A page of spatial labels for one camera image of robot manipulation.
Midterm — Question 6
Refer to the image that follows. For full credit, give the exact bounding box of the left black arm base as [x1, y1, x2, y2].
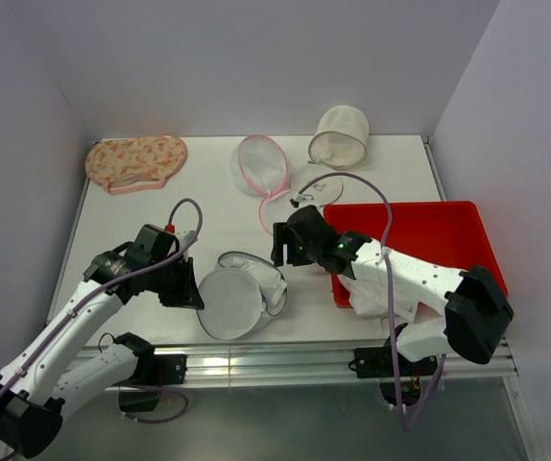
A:
[118, 353, 187, 414]

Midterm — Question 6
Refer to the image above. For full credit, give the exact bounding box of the white bra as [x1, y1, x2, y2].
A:
[218, 252, 288, 317]
[338, 276, 419, 321]

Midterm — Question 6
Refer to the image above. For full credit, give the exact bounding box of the beige mesh laundry bag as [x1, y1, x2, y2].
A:
[285, 105, 370, 207]

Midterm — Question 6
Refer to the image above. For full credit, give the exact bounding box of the orange floral laundry bag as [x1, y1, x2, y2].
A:
[84, 135, 188, 196]

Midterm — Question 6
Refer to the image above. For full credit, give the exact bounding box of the white bra in tray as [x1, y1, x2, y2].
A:
[338, 276, 419, 321]

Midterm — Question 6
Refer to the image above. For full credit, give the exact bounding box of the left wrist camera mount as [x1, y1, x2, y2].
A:
[164, 224, 197, 258]

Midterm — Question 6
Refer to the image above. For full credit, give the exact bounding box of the pink-trimmed white mesh laundry bag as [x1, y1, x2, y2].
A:
[230, 134, 291, 234]

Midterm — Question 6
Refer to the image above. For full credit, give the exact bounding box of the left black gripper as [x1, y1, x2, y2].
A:
[146, 255, 204, 308]

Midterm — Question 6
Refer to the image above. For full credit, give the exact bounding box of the red plastic tray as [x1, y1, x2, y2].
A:
[324, 201, 509, 314]

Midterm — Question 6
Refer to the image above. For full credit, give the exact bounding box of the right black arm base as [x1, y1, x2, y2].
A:
[347, 344, 438, 405]

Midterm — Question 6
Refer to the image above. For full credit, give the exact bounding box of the grey-trimmed white mesh laundry bag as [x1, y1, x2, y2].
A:
[197, 259, 286, 341]

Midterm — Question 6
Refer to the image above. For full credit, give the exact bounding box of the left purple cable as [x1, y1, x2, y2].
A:
[0, 197, 204, 461]

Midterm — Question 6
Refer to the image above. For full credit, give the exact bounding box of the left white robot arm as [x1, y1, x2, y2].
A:
[0, 225, 204, 458]

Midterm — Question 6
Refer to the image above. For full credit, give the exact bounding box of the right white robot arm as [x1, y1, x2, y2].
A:
[271, 206, 514, 375]

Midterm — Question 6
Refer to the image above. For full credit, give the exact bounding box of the aluminium mounting rail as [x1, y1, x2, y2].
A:
[53, 340, 518, 396]

